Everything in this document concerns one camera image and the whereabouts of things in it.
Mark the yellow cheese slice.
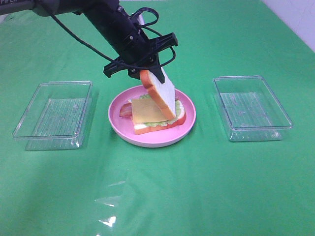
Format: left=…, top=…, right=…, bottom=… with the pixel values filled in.
left=131, top=98, right=168, bottom=123

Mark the clear right plastic tray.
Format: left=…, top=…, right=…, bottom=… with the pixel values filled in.
left=213, top=75, right=293, bottom=142

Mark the white bread slice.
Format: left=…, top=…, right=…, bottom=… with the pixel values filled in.
left=128, top=94, right=175, bottom=135

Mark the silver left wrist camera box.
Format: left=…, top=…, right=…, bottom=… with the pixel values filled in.
left=136, top=14, right=145, bottom=26

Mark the pink round plate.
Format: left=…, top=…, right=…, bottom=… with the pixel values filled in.
left=108, top=85, right=196, bottom=148

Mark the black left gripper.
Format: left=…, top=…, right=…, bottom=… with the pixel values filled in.
left=102, top=31, right=178, bottom=83

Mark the clear plastic tray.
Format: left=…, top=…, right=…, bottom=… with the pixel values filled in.
left=12, top=81, right=93, bottom=151
left=213, top=75, right=293, bottom=142

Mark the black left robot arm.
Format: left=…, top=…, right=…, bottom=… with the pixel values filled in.
left=0, top=0, right=178, bottom=83

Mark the clear plastic wrap sheet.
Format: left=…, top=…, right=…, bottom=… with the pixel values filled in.
left=94, top=180, right=126, bottom=229

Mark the green tablecloth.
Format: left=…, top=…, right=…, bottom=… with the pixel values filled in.
left=0, top=0, right=315, bottom=236

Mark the clear left plastic tray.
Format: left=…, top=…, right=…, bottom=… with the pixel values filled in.
left=12, top=81, right=93, bottom=151

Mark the green lettuce leaf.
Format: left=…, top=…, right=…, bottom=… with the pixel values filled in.
left=144, top=99, right=186, bottom=127

